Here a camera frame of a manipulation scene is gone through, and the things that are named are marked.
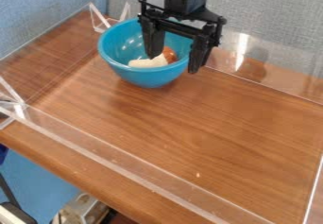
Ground blue bowl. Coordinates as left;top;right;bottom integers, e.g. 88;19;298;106
97;18;192;88

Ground white power strip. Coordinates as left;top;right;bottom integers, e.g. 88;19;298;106
50;192;109;224

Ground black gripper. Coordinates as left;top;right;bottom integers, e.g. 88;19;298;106
138;0;226;74

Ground black stand leg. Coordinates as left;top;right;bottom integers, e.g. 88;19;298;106
0;173;37;224

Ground clear acrylic tray walls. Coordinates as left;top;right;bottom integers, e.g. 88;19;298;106
0;7;323;224

